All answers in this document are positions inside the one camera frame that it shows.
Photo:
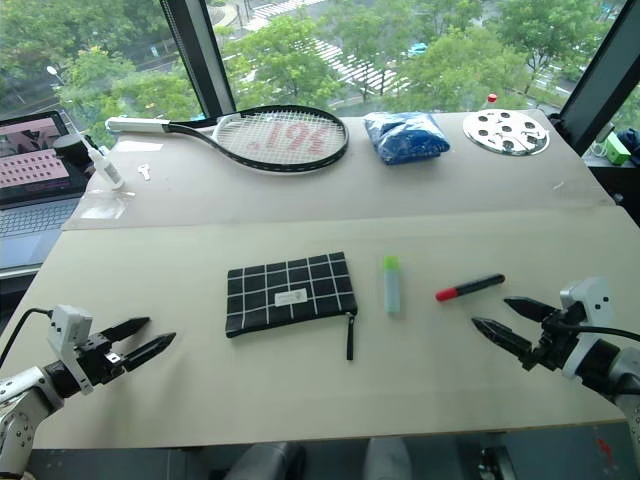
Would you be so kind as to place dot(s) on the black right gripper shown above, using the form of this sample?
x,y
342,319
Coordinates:
x,y
556,340

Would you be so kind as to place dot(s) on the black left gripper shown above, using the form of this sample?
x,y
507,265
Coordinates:
x,y
98,357

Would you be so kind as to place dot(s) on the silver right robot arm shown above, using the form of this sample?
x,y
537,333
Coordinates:
x,y
617,370

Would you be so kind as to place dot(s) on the black grid pencil pouch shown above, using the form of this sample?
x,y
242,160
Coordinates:
x,y
290,295

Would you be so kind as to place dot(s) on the black marker with red cap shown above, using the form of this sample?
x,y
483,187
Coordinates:
x,y
470,287

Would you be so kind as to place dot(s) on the green glue stick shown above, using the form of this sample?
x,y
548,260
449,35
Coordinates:
x,y
392,285

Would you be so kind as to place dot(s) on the clear plastic sheet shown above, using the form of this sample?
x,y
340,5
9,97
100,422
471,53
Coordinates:
x,y
102,205

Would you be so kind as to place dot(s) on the dark mechanical part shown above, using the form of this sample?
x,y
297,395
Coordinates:
x,y
495,462

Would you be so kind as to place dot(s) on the small white key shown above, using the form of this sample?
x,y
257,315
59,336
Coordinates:
x,y
145,171

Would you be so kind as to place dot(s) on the white glue tube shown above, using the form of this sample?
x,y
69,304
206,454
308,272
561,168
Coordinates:
x,y
102,165

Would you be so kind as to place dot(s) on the grey laptop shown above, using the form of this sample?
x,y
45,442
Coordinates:
x,y
32,190

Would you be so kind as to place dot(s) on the round silver perforated plate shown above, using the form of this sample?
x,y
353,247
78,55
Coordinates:
x,y
505,132

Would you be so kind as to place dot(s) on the green white small box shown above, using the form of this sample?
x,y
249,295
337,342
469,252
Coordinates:
x,y
616,150

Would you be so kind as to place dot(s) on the black round speaker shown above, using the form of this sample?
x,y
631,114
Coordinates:
x,y
70,147

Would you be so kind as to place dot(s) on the blue folded plastic bag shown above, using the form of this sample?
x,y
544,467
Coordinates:
x,y
405,136

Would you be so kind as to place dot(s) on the black white tennis racket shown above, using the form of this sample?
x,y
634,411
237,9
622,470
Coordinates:
x,y
260,134

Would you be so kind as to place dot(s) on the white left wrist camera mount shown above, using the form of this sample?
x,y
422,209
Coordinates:
x,y
70,340

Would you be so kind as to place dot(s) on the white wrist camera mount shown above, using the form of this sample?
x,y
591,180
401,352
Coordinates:
x,y
70,340
587,320

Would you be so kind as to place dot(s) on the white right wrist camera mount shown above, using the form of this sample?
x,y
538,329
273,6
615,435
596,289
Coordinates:
x,y
587,320

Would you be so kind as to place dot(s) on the black window frame post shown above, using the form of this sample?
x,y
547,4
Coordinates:
x,y
200,57
600,75

